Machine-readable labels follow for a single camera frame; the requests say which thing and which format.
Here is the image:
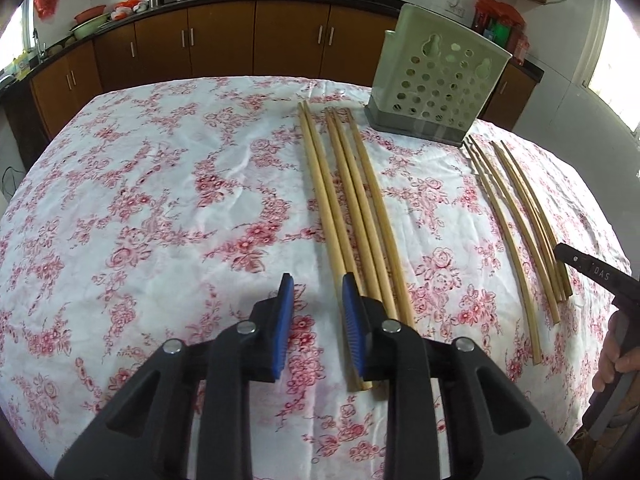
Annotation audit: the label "light bamboo chopstick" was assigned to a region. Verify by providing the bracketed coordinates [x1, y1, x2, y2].
[302, 100, 374, 392]
[346, 108, 416, 328]
[324, 108, 378, 299]
[297, 101, 369, 391]
[330, 108, 400, 320]

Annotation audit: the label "thin dark bamboo chopstick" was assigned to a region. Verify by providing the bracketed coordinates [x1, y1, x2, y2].
[491, 141, 565, 304]
[501, 142, 573, 300]
[470, 138, 561, 325]
[464, 144, 542, 365]

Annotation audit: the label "brown wooden kitchen cabinets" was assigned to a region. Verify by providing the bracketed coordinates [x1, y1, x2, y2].
[28, 0, 539, 139]

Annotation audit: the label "person's right hand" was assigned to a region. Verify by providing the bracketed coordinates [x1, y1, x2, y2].
[592, 332, 640, 392]

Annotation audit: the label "red floral white tablecloth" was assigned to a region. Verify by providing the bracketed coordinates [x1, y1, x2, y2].
[1, 77, 612, 479]

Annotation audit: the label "green perforated utensil holder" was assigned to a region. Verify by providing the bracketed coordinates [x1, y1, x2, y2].
[364, 3, 512, 148]

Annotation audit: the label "red plastic bag on counter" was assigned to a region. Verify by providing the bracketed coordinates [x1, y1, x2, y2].
[471, 0, 529, 66]

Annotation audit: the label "green basin with red bowl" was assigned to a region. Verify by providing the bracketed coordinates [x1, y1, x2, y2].
[70, 6, 110, 41]

